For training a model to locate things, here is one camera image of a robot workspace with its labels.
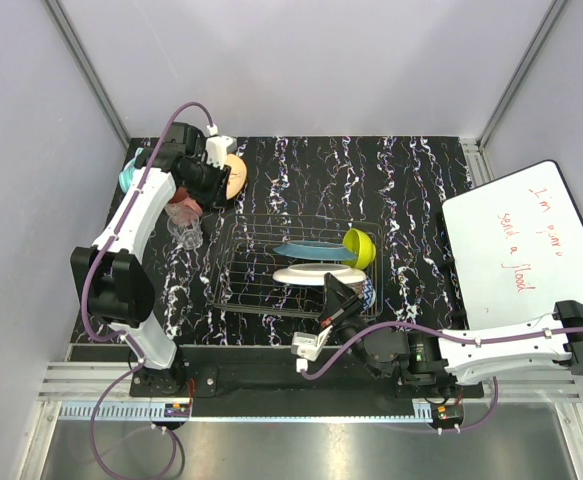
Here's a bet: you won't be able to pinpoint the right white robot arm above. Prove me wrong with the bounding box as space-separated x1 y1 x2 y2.
303 274 583 397

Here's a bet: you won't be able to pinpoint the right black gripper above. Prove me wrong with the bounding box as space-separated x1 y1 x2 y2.
313 272 383 378

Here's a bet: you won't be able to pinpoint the wire dish rack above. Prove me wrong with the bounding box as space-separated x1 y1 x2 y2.
213 213 383 318

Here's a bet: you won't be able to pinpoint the clear glass cup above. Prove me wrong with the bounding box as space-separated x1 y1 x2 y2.
167 206 203 251

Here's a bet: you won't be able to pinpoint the white watermelon pattern plate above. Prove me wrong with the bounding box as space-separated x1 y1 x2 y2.
272 263 367 286

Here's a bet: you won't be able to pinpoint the teal scalloped plate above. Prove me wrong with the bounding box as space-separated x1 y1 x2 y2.
273 240 357 261

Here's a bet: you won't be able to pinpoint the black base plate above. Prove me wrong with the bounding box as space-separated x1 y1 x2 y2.
130 346 484 399

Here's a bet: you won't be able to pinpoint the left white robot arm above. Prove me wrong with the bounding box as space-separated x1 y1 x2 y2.
70 123 237 396

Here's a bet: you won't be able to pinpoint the black marble pattern mat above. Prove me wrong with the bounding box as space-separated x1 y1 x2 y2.
144 136 473 346

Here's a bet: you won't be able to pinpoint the red patterned bowl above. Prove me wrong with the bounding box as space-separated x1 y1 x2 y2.
351 278 376 310

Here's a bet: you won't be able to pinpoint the teal cat-ear headphones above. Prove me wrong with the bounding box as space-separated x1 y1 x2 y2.
118 147 144 193

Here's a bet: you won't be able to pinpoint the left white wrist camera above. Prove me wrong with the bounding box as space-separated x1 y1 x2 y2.
205 125 237 169

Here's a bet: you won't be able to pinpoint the orange floral plate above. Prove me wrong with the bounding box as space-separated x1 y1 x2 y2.
225 154 247 200

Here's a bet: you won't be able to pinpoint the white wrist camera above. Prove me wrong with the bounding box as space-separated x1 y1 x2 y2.
205 125 237 169
291 328 331 373

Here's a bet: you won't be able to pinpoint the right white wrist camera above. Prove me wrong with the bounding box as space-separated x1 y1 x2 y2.
291 328 331 373

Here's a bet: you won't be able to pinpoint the pink cup brown lid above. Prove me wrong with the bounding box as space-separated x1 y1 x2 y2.
168 187 203 216

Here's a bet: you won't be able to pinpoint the white dry-erase board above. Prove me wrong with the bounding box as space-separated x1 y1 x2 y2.
442 160 583 330

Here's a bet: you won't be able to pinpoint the yellow-green bowl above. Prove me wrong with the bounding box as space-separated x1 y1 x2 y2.
342 228 376 270

